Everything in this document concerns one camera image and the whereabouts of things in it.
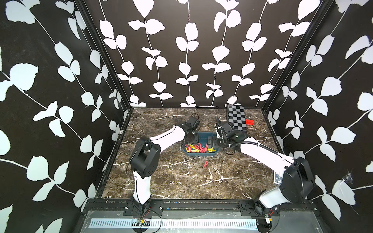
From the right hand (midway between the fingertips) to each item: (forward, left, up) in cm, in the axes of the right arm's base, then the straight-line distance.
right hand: (212, 139), depth 86 cm
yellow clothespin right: (0, -1, -13) cm, 13 cm away
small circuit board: (-41, +37, -15) cm, 57 cm away
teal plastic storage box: (-4, +2, +7) cm, 8 cm away
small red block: (+24, -32, -12) cm, 42 cm away
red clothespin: (-10, +3, -13) cm, 17 cm away
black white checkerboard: (+31, -23, -12) cm, 40 cm away
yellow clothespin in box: (0, +10, -13) cm, 16 cm away
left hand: (+4, +9, -5) cm, 11 cm away
